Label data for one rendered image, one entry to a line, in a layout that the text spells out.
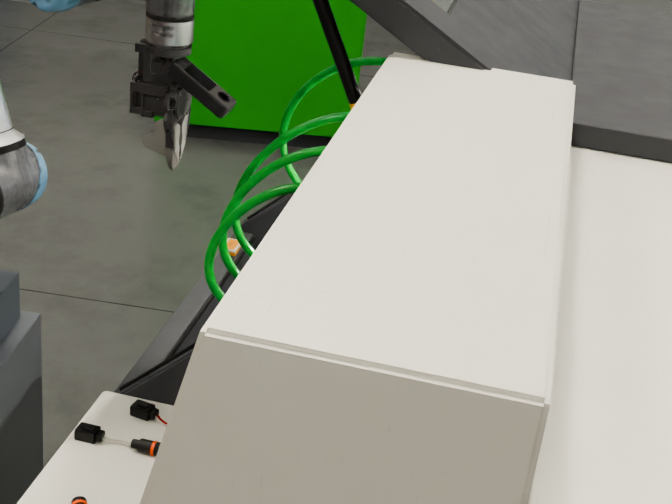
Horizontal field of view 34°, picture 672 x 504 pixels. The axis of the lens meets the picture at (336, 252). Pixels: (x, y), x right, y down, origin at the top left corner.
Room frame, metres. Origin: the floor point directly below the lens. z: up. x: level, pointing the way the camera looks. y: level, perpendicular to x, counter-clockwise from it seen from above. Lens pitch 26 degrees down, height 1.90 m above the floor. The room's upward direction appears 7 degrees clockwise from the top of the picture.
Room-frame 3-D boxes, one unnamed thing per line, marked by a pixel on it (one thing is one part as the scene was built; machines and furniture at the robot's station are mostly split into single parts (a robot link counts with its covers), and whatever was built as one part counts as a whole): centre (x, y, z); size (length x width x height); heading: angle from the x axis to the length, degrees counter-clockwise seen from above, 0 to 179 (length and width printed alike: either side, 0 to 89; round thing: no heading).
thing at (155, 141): (1.67, 0.31, 1.24); 0.06 x 0.03 x 0.09; 80
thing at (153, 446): (1.20, 0.26, 0.99); 0.12 x 0.02 x 0.02; 79
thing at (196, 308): (1.68, 0.24, 0.87); 0.62 x 0.04 x 0.16; 170
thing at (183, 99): (1.69, 0.31, 1.35); 0.09 x 0.08 x 0.12; 80
